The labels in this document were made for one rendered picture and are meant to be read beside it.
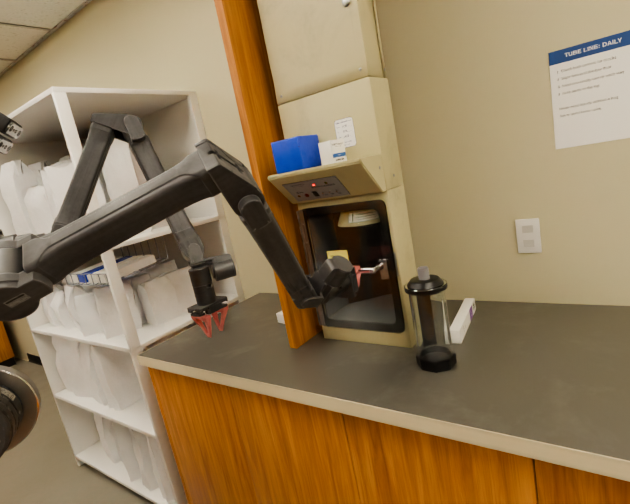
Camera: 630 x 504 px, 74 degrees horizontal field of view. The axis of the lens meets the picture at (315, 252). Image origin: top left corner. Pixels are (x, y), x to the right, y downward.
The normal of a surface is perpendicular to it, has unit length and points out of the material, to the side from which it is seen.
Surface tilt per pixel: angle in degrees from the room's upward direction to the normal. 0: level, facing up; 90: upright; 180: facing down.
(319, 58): 90
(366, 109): 90
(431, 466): 90
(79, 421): 90
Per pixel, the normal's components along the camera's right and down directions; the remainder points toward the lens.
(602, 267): -0.58, 0.27
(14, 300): 0.43, 0.69
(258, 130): 0.80, -0.04
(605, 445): -0.19, -0.96
